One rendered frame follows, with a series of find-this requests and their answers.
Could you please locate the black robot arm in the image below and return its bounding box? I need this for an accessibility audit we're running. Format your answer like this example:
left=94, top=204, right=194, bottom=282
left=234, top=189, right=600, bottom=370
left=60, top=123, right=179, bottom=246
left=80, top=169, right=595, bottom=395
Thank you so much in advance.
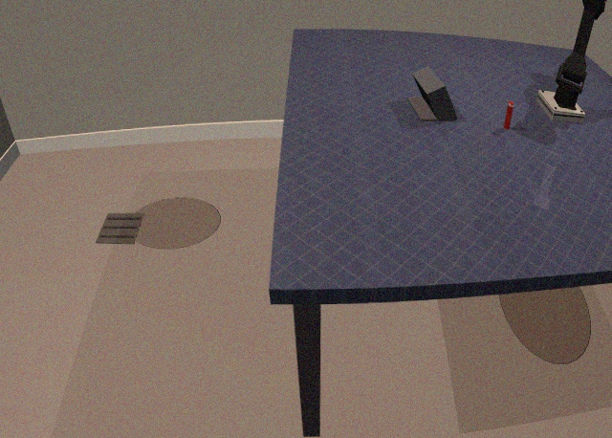
left=554, top=0, right=606, bottom=110

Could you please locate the dark grey sloped panel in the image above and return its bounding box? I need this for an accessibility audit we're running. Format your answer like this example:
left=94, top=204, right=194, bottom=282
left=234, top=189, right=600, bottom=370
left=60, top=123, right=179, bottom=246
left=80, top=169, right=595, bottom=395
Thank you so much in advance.
left=407, top=66, right=458, bottom=121

